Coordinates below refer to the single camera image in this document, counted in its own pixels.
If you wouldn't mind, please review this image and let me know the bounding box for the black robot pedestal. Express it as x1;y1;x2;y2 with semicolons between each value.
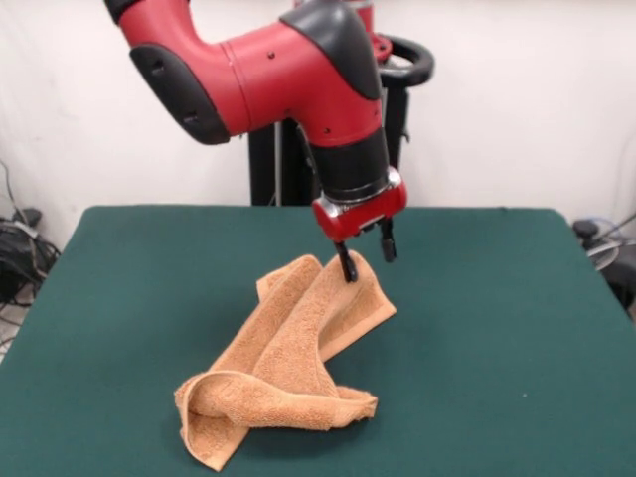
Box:
246;32;437;208

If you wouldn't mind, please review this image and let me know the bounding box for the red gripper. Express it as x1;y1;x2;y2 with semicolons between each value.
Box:
312;178;408;284

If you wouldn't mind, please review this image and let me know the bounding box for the black bulky object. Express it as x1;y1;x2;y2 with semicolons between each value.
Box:
603;260;636;319

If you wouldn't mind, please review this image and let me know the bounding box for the blue cable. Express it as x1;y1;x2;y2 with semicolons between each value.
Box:
583;213;636;244

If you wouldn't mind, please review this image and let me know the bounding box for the orange terry towel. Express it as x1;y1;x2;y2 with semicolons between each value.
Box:
173;250;398;472

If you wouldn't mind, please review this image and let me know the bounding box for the black cable bundle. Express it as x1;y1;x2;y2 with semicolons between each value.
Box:
0;158;64;349

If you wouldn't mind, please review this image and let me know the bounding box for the dark green table cloth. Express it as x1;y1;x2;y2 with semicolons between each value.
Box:
0;205;636;477

